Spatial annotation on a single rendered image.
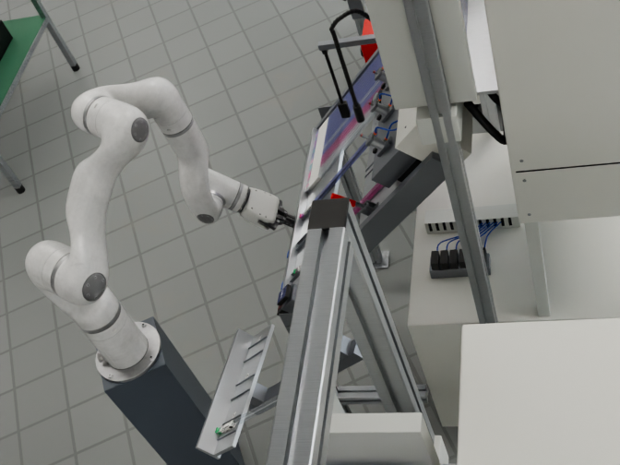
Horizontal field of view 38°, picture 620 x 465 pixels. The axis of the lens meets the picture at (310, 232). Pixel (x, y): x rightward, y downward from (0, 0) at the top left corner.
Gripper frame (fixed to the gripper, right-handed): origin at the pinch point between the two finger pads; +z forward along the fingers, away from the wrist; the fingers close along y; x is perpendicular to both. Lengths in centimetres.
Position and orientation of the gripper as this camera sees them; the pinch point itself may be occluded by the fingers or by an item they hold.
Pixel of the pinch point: (291, 220)
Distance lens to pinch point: 260.4
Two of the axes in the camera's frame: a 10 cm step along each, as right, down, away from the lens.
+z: 8.8, 3.9, 2.9
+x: 4.6, -5.1, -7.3
